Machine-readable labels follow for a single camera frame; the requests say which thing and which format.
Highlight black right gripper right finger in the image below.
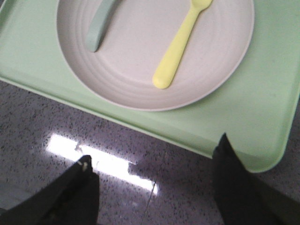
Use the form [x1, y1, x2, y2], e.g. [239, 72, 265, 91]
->
[212, 134, 300, 225]

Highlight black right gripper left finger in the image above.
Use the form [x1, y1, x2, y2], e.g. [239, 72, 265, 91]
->
[0, 155, 99, 225]

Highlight yellow plastic fork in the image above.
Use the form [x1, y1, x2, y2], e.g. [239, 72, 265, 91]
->
[152, 0, 212, 89]

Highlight beige round plate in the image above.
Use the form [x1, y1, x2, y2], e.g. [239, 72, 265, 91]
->
[57, 0, 255, 111]

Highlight light green plastic tray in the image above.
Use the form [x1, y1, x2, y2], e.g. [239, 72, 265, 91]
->
[0, 0, 300, 173]

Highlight teal plastic spoon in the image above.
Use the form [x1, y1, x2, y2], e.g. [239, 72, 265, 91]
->
[85, 0, 120, 53]

